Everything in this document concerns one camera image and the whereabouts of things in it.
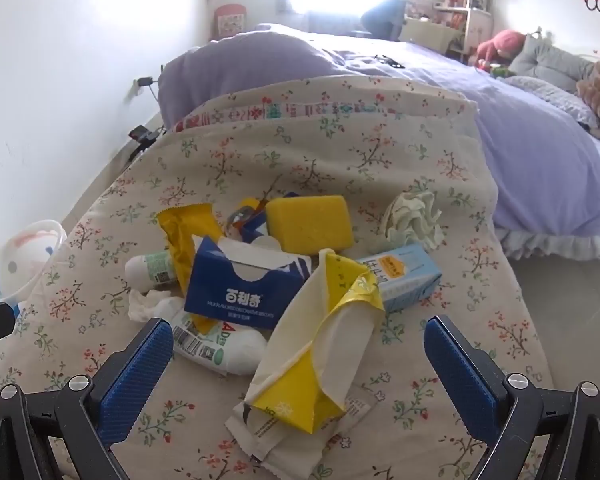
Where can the yellow sponge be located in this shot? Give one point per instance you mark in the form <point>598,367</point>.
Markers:
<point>305,222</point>

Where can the white barcode bottle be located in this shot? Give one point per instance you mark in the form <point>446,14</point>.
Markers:
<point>240,352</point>

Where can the purple blanket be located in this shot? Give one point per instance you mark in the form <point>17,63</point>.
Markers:
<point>530,150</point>

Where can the grey pillow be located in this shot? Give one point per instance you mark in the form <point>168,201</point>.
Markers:
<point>545,57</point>

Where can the yellow snack wrapper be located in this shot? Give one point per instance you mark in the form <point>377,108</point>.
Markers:
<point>180,240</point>

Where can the blue chair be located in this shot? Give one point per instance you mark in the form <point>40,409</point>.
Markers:
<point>382,15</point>

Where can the green toy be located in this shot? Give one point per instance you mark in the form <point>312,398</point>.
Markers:
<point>500,71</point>

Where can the light blue milk carton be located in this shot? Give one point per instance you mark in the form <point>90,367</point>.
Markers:
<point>405,280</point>

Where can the lilac ruffled pillow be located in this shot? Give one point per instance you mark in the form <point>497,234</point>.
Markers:
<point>545,92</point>

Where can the white plastic bowl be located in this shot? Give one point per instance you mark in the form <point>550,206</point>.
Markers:
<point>25,255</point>

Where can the white shelf unit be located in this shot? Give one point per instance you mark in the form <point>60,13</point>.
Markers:
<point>475,15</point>

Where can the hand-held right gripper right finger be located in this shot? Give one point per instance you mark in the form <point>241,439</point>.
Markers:
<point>460,375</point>

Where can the cream crumpled cloth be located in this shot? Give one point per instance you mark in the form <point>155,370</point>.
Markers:
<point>410,220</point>

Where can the yellow and white foil wrapper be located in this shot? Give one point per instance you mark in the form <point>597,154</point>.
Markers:
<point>300,375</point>

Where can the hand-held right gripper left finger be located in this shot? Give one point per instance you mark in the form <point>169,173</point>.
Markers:
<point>140,370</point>

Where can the crumpled white tissue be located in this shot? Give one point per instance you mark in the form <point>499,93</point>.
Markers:
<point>155,305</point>

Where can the small blue orange box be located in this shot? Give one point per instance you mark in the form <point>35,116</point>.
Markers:
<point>252,225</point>

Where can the pale blue ruffled sheet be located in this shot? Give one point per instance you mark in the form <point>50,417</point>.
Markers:
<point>555,247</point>

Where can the black wall charger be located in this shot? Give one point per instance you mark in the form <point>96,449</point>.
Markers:
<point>144,81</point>

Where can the blue biscuit box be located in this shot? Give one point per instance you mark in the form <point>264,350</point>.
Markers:
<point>230,295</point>

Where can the floral printed cloth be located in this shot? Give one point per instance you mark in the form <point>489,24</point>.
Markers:
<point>330,160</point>

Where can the white printed wrapper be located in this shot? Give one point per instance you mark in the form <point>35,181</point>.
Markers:
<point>270,440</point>

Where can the small black object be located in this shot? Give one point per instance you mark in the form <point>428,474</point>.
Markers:
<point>392,62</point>

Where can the small white green-label bottle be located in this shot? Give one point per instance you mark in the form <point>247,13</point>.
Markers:
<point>145,270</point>

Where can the pink plush toy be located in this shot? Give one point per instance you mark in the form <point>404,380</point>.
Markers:
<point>505,42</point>

